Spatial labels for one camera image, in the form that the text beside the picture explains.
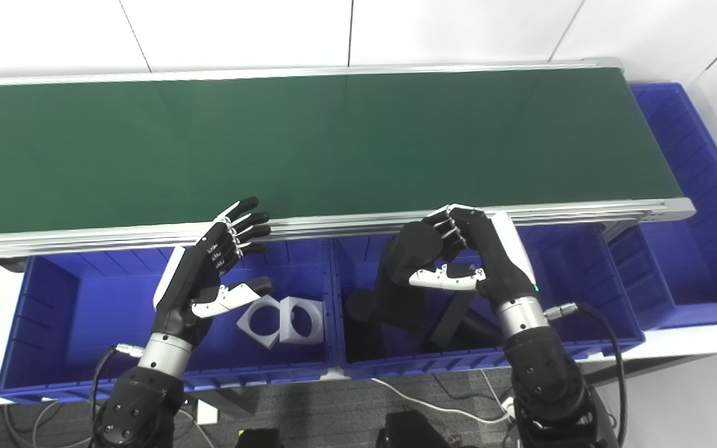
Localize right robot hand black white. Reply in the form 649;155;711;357
408;204;540;309

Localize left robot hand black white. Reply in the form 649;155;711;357
153;197;274;346

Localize blue bin with black parts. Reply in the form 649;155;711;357
332;223;645;379

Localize blue bin with white parts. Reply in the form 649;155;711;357
0;240;340;404

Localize aluminium conveyor support leg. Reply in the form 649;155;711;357
601;218;645;243

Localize blue bin at conveyor end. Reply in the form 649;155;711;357
607;83;717;330

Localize white floor cable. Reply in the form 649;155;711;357
371;370;515;425

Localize green conveyor belt aluminium frame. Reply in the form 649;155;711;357
0;58;696;261

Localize black floor cable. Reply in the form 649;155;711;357
2;398;95;448

